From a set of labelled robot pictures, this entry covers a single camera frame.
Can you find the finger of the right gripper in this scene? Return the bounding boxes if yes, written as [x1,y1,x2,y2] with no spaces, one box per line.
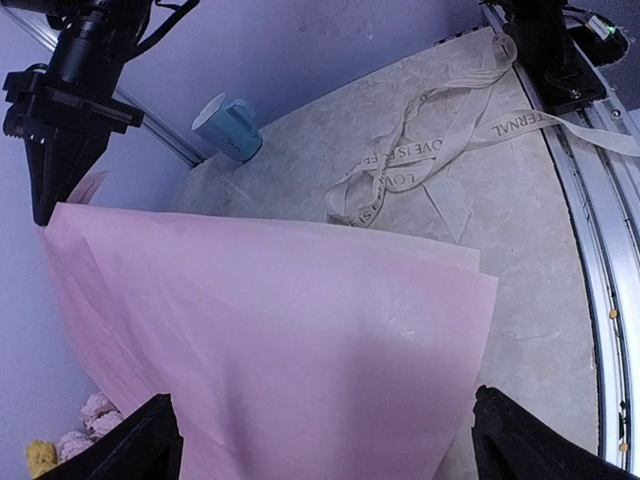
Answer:
[24,127,109,225]

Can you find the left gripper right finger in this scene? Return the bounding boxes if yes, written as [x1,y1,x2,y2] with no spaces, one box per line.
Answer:
[472,385,634,480]

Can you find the yellow fake flower stem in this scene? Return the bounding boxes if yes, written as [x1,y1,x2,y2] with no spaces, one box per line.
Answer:
[26,440,58,479]

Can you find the beige printed ribbon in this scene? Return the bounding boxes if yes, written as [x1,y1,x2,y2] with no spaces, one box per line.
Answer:
[324,32,639,228]

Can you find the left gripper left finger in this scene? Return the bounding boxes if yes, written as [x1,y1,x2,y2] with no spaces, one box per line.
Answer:
[41,394,183,480]

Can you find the pink fake rose stem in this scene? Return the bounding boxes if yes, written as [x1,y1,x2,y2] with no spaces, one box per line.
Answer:
[56,392,124,463]

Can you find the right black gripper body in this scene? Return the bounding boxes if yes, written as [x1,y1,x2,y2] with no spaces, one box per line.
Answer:
[3,70,145,140]

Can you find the front aluminium rail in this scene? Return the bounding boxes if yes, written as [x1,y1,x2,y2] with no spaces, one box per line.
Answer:
[481,1,639,474]

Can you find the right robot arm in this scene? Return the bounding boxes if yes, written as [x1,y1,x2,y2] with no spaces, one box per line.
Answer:
[2,0,199,226]

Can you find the light blue mug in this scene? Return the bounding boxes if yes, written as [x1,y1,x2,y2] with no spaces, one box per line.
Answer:
[191,93,263,162]

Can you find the pink wrapping paper sheet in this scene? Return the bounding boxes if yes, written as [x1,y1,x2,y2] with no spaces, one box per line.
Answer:
[40,203,498,479]

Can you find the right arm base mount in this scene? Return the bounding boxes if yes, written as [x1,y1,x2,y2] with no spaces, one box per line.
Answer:
[496,0,629,115]

